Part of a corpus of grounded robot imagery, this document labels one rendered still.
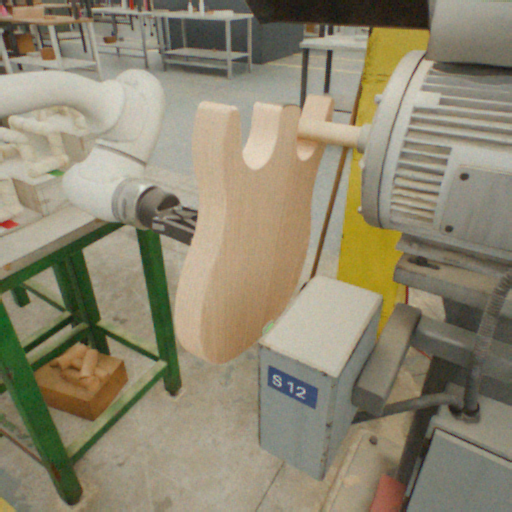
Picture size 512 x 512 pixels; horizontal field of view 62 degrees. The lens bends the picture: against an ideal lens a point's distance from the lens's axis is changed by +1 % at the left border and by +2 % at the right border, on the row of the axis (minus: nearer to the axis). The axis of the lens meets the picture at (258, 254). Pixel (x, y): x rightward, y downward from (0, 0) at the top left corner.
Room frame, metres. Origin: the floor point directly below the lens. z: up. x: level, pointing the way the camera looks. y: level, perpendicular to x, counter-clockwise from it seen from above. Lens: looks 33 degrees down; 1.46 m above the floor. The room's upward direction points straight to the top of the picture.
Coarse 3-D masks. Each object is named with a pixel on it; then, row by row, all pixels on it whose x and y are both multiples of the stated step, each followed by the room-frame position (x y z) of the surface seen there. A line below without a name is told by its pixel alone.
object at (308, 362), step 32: (320, 288) 0.44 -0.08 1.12; (352, 288) 0.44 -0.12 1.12; (288, 320) 0.38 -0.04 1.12; (320, 320) 0.38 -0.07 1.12; (352, 320) 0.38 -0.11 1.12; (288, 352) 0.33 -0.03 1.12; (320, 352) 0.33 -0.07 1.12; (352, 352) 0.33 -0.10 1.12; (288, 384) 0.32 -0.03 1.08; (320, 384) 0.30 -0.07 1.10; (352, 384) 0.35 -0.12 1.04; (288, 416) 0.32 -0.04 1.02; (320, 416) 0.30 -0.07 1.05; (352, 416) 0.38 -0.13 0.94; (384, 416) 0.40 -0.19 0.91; (288, 448) 0.32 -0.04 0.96; (320, 448) 0.29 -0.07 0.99; (320, 480) 0.29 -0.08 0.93
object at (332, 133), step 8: (304, 120) 0.70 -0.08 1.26; (312, 120) 0.69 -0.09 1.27; (304, 128) 0.69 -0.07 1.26; (312, 128) 0.68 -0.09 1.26; (320, 128) 0.67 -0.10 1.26; (328, 128) 0.67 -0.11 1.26; (336, 128) 0.66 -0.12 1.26; (344, 128) 0.66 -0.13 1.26; (352, 128) 0.65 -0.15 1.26; (360, 128) 0.65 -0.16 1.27; (304, 136) 0.69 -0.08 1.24; (312, 136) 0.68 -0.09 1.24; (320, 136) 0.67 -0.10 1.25; (328, 136) 0.66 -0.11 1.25; (336, 136) 0.66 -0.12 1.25; (344, 136) 0.65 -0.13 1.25; (352, 136) 0.64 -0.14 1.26; (336, 144) 0.66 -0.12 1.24; (344, 144) 0.65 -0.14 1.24; (352, 144) 0.64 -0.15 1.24
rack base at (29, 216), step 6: (0, 198) 1.07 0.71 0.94; (0, 204) 1.04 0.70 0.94; (24, 210) 1.00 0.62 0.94; (30, 210) 1.00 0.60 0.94; (24, 216) 0.97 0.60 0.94; (30, 216) 0.97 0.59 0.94; (36, 216) 0.97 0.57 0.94; (42, 216) 0.98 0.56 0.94; (18, 222) 0.94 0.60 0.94; (24, 222) 0.94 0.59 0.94; (30, 222) 0.95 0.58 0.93; (0, 228) 0.91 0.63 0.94; (6, 228) 0.91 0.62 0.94; (12, 228) 0.91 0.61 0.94; (18, 228) 0.92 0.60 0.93; (0, 234) 0.89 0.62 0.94
